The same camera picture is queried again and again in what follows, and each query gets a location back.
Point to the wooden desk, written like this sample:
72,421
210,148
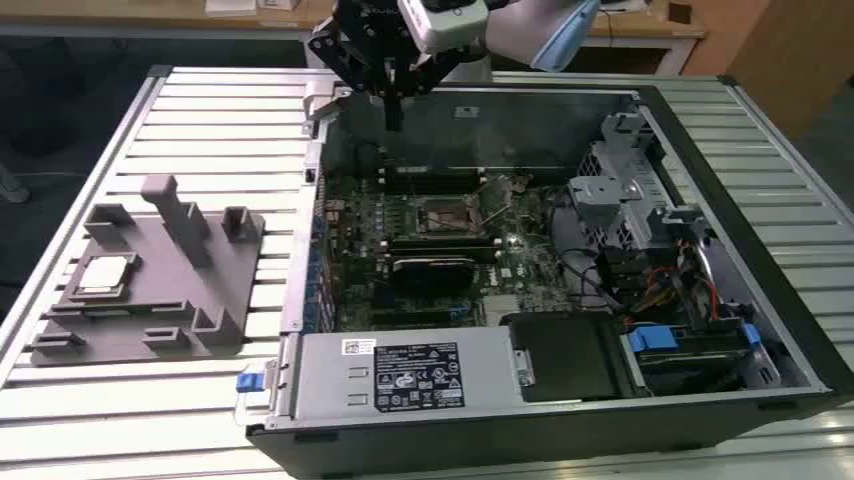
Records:
641,27

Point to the black expansion slot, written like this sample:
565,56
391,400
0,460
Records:
414,316

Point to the silver CPU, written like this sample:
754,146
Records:
107,274

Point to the blue power supply latch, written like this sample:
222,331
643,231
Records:
250,382

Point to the grey case latch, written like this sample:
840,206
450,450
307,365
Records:
316,97

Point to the white box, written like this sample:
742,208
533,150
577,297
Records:
230,6
276,4

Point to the small silver heatsink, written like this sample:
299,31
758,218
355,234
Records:
502,305

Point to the CPU socket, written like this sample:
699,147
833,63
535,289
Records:
443,207

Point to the silver power supply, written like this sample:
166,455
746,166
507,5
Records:
327,385

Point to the black plastic shroud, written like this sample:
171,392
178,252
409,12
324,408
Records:
567,355

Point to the small blue clip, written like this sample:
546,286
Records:
749,335

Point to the black hard disk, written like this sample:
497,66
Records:
694,370

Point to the grey parts rack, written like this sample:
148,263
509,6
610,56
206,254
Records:
167,300

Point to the blue disk carrier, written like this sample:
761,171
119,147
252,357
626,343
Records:
650,340

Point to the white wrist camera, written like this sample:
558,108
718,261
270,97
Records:
447,30

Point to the wooden cabinet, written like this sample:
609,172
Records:
787,60

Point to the small white sticker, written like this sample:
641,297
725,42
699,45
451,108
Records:
469,112

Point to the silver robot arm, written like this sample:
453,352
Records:
510,35

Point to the small black box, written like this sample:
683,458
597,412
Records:
679,12

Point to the black RAM slot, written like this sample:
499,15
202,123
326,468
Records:
434,175
441,255
441,245
434,189
441,250
441,240
434,182
434,169

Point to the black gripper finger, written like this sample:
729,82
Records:
347,70
421,75

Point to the black graphics card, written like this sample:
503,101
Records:
434,275

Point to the green motherboard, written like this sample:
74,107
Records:
534,240

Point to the black PC case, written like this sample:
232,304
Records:
467,445

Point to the grey plastic latch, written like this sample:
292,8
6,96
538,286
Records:
677,215

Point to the silver drive cage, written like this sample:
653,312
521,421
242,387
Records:
601,195

